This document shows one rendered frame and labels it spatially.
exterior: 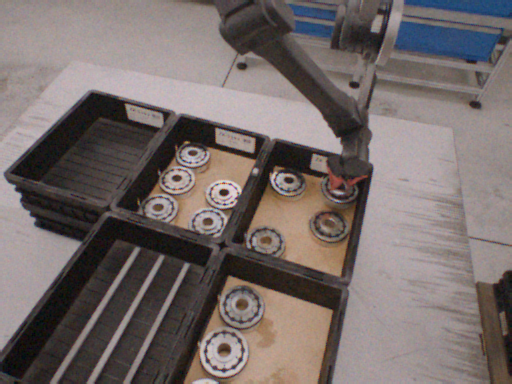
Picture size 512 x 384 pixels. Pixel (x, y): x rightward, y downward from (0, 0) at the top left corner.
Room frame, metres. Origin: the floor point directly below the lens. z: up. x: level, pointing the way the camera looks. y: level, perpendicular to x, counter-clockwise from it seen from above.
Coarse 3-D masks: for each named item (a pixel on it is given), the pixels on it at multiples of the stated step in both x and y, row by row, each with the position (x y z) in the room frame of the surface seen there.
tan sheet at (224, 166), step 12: (216, 156) 0.91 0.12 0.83; (228, 156) 0.91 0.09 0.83; (168, 168) 0.84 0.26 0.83; (216, 168) 0.85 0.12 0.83; (228, 168) 0.86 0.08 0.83; (240, 168) 0.86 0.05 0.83; (204, 180) 0.80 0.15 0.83; (216, 180) 0.81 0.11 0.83; (228, 180) 0.81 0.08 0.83; (240, 180) 0.81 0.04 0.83; (156, 192) 0.74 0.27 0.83; (180, 204) 0.71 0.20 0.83; (192, 204) 0.71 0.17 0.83; (204, 204) 0.71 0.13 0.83; (180, 216) 0.67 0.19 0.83; (228, 216) 0.68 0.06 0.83
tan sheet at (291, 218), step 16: (304, 176) 0.85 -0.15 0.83; (272, 208) 0.72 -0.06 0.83; (288, 208) 0.72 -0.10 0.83; (304, 208) 0.73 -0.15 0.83; (320, 208) 0.73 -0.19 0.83; (336, 208) 0.74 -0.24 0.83; (352, 208) 0.74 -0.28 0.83; (256, 224) 0.66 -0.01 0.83; (272, 224) 0.66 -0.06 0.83; (288, 224) 0.67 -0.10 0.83; (304, 224) 0.67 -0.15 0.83; (288, 240) 0.62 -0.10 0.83; (304, 240) 0.62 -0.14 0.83; (288, 256) 0.57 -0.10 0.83; (304, 256) 0.57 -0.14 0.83; (320, 256) 0.57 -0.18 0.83; (336, 256) 0.58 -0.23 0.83; (336, 272) 0.53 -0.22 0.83
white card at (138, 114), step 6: (126, 108) 1.01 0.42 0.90; (132, 108) 1.01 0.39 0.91; (138, 108) 1.00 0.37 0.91; (132, 114) 1.01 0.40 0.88; (138, 114) 1.00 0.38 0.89; (144, 114) 1.00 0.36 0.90; (150, 114) 0.99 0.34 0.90; (156, 114) 0.99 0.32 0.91; (162, 114) 0.98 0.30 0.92; (138, 120) 1.01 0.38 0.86; (144, 120) 1.00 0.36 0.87; (150, 120) 0.99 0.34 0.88; (156, 120) 0.99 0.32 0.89; (162, 120) 0.98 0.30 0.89
